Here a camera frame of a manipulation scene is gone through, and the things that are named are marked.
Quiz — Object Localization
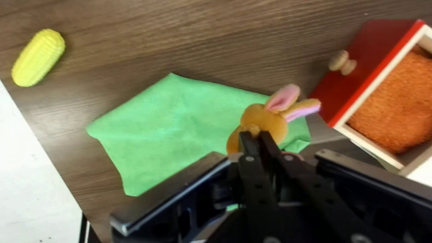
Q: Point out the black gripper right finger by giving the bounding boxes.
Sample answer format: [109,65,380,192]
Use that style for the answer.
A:
[258,131,432,235]

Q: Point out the orange cloth drawer lining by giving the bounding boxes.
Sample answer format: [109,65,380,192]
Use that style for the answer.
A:
[347,46,432,155]

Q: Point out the green cloth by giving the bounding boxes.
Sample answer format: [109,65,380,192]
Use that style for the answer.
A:
[85,71,313,198]

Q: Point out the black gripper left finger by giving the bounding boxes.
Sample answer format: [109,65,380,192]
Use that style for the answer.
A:
[109,131,271,243]

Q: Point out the orange bunny toy pink ears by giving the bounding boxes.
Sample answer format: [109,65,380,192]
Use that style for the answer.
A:
[225,82,322,156]

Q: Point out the red front wooden drawer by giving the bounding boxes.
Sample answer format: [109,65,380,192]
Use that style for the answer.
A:
[309,17,432,177]

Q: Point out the yellow corn toy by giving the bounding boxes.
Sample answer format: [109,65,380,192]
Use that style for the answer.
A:
[11,28,67,89]

